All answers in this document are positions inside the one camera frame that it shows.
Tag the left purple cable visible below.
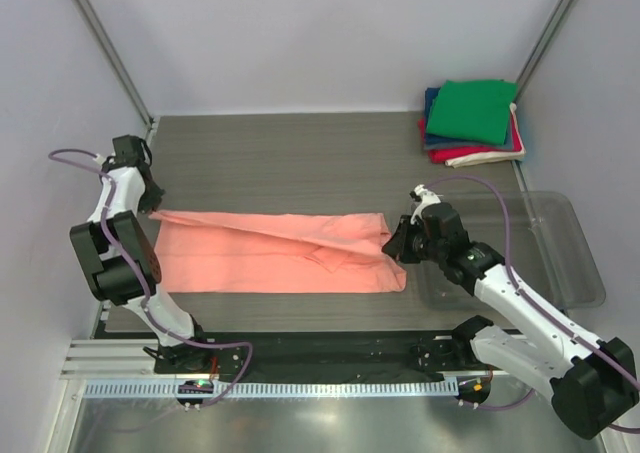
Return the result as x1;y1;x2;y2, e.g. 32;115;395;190
47;148;253;434

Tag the salmon pink t-shirt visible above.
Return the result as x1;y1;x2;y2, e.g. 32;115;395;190
151;210;407;294

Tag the clear plastic bin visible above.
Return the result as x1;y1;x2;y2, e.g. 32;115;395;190
407;192;606;316

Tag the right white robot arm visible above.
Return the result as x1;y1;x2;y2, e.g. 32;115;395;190
382;190;639;439

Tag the white slotted cable duct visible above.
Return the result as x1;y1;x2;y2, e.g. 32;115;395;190
83;378;458;399

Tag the left aluminium frame post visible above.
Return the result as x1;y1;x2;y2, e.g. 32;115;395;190
72;0;154;130

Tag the aluminium front rail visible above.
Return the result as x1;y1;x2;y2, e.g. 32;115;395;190
61;339;156;379

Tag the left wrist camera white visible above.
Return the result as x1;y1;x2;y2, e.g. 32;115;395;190
94;154;113;166

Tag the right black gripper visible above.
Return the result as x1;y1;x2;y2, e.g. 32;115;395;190
382;214;446;263

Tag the folded green t-shirt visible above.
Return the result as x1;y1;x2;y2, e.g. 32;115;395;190
426;79;518;145

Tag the folded blue t-shirt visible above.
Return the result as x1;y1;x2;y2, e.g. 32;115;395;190
424;87;440;122

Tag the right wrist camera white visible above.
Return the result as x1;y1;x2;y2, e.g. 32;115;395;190
410;184;441;225

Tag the aluminium frame post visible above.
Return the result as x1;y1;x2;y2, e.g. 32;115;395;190
516;0;579;102
72;0;154;130

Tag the folded cream t-shirt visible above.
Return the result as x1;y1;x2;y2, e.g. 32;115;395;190
445;103;526;168

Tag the right aluminium frame post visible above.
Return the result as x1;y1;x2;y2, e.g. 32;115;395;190
516;0;579;102

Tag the folded red t-shirt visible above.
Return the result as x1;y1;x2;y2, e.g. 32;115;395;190
418;118;499;164

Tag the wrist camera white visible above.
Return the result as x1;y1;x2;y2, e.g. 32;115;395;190
410;184;441;225
94;154;113;166

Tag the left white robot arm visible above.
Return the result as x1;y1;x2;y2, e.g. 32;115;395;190
70;135;212;374

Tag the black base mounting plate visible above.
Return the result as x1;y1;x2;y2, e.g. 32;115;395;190
143;330;487;383

